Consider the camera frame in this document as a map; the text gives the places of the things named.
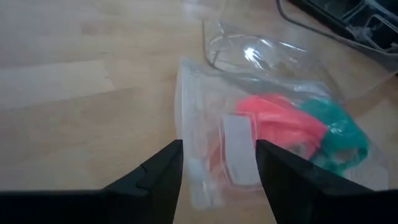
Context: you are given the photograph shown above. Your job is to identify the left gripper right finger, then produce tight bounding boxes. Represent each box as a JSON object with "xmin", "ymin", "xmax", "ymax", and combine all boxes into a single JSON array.
[{"xmin": 256, "ymin": 139, "xmax": 398, "ymax": 224}]

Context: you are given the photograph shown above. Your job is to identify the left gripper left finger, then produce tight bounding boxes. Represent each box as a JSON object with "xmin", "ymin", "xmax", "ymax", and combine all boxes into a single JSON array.
[{"xmin": 0, "ymin": 139, "xmax": 183, "ymax": 224}]

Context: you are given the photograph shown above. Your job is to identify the green elastic bandage roll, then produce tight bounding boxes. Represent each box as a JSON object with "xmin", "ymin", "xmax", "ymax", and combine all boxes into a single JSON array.
[{"xmin": 299, "ymin": 98, "xmax": 370, "ymax": 177}]

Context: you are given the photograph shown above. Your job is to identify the pink elastic bandage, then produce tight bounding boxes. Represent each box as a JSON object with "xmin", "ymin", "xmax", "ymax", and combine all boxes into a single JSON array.
[{"xmin": 211, "ymin": 94, "xmax": 329, "ymax": 185}]

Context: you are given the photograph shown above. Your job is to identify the clear plastic zip bag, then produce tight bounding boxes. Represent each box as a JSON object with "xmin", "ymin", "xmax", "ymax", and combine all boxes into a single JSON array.
[{"xmin": 174, "ymin": 57, "xmax": 391, "ymax": 210}]

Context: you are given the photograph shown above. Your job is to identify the clear plastic bin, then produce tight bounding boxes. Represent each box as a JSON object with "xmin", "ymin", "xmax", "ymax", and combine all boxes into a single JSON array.
[{"xmin": 182, "ymin": 0, "xmax": 398, "ymax": 104}]

